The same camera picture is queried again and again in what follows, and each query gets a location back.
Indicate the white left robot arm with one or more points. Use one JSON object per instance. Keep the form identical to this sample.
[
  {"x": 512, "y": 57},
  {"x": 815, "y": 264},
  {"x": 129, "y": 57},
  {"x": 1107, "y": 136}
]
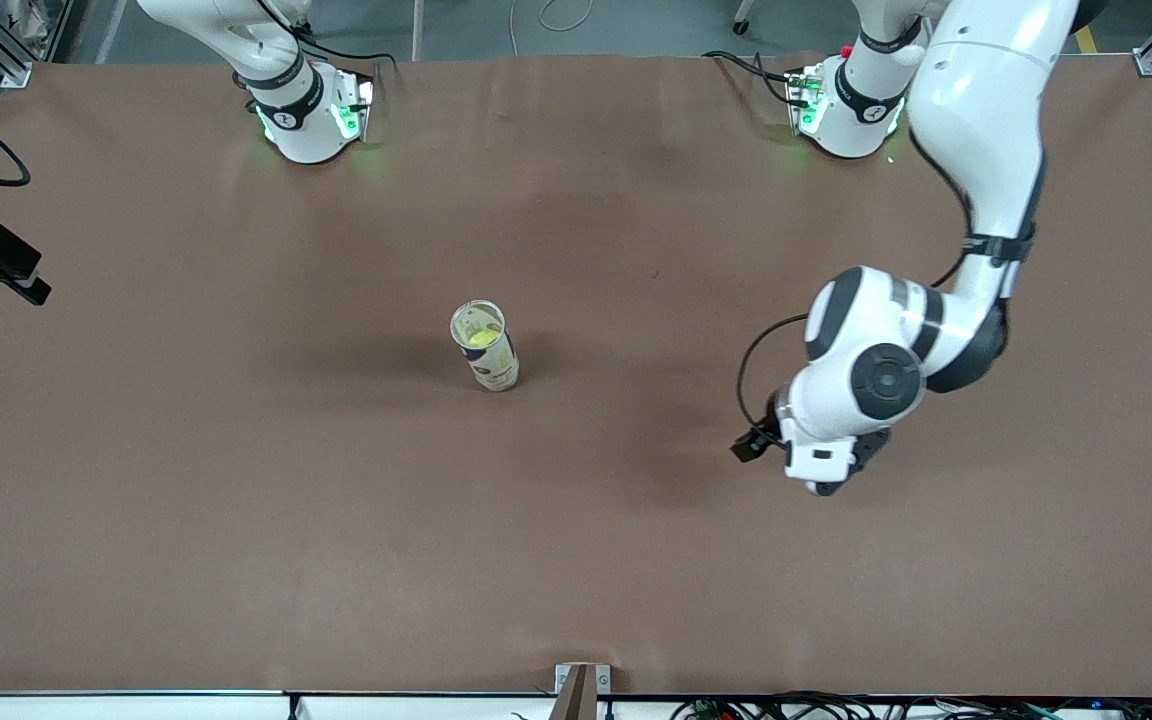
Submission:
[{"x": 986, "y": 100}]

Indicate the brown mount post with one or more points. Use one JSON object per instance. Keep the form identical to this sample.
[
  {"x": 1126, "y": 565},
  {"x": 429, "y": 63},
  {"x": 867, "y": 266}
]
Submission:
[{"x": 576, "y": 700}]

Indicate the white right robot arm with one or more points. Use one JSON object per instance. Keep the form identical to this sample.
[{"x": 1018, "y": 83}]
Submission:
[{"x": 306, "y": 130}]

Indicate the white table edge rail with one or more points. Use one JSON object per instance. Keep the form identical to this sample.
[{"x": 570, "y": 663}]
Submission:
[{"x": 136, "y": 708}]

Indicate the left base connector plate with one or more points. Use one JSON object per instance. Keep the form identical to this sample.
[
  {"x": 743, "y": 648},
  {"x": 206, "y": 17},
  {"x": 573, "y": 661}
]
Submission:
[{"x": 804, "y": 100}]

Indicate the clear Wilson tennis ball can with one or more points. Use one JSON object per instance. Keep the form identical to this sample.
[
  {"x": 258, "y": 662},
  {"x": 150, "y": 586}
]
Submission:
[{"x": 496, "y": 370}]

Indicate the metal mount bracket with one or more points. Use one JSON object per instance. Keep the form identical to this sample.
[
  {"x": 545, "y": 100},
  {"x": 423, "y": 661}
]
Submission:
[{"x": 604, "y": 680}]

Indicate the brown table cover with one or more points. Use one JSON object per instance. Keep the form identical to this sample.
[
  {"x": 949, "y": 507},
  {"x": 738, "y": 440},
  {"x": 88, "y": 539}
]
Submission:
[{"x": 576, "y": 560}]

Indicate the chair caster wheel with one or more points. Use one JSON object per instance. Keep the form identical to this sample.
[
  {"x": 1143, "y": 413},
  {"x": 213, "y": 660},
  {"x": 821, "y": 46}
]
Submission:
[{"x": 741, "y": 18}]

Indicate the yellow tennis ball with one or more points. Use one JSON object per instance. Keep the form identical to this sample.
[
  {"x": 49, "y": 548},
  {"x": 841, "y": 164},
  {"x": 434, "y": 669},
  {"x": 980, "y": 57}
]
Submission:
[{"x": 481, "y": 339}]

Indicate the base connector plate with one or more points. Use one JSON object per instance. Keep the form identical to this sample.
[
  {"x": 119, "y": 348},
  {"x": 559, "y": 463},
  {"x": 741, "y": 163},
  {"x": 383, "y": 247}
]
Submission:
[
  {"x": 804, "y": 100},
  {"x": 356, "y": 105}
]

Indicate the right base connector plate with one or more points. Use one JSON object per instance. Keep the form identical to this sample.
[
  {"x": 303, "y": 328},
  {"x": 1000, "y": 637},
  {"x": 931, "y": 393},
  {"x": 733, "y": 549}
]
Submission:
[{"x": 356, "y": 105}]

